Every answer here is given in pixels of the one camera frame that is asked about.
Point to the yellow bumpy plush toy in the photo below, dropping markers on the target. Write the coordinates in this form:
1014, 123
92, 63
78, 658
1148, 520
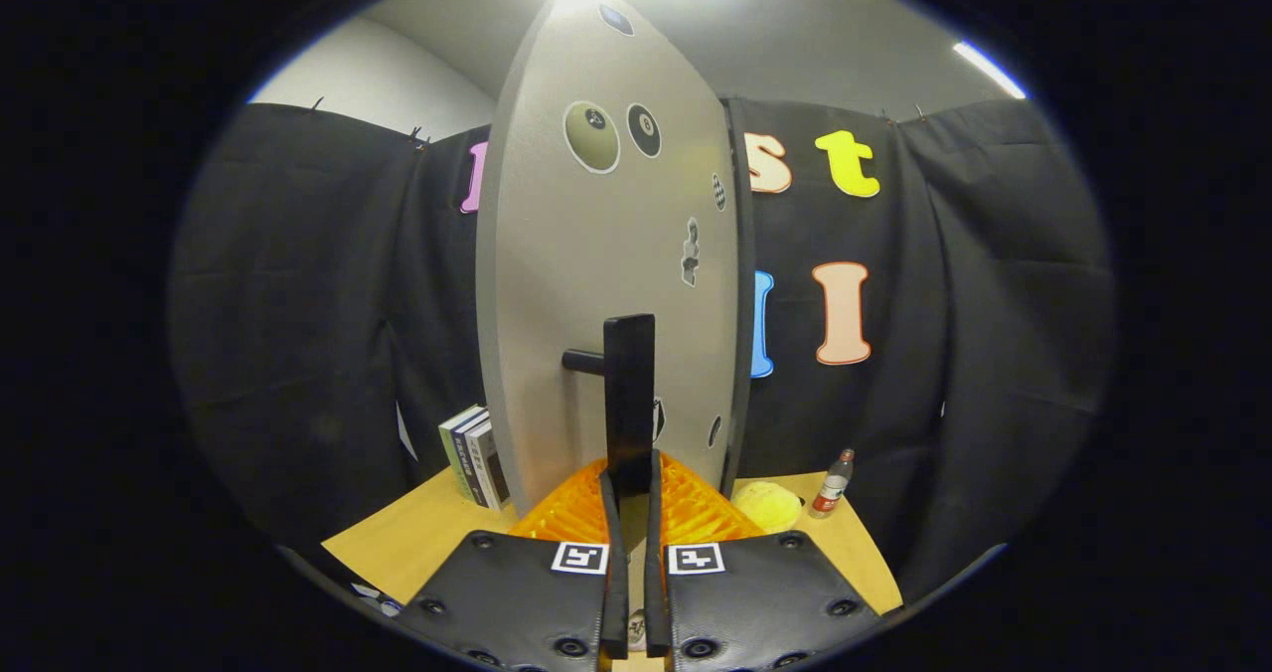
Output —
767, 505

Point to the green spine book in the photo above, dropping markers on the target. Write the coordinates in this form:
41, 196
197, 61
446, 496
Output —
452, 448

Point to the ceiling tube light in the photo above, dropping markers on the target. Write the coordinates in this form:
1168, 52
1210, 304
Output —
989, 69

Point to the dark grey shoe cabinet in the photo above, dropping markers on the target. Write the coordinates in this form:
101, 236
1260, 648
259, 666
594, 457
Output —
742, 254

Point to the blue spine book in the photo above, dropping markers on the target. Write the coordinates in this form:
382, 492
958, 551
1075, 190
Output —
467, 458

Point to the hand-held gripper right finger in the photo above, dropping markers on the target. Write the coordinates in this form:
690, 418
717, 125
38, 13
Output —
656, 592

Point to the black backdrop cloth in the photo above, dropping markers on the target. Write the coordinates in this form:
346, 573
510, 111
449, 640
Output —
298, 304

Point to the plastic bottle with red label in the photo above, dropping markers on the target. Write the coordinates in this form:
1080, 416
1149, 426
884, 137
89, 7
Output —
833, 488

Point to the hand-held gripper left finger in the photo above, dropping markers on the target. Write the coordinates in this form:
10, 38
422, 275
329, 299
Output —
615, 592

